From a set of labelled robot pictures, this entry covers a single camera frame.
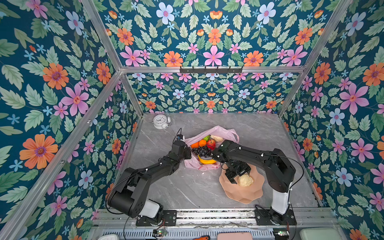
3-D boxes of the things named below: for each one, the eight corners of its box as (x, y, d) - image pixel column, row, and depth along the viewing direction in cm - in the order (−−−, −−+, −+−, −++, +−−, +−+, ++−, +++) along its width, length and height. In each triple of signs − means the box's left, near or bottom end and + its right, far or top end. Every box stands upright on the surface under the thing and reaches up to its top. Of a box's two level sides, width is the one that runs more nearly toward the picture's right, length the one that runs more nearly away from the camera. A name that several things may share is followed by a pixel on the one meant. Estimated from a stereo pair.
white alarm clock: (151, 127, 113) (149, 123, 110) (158, 117, 120) (156, 113, 117) (166, 130, 111) (165, 127, 108) (172, 119, 118) (171, 116, 115)
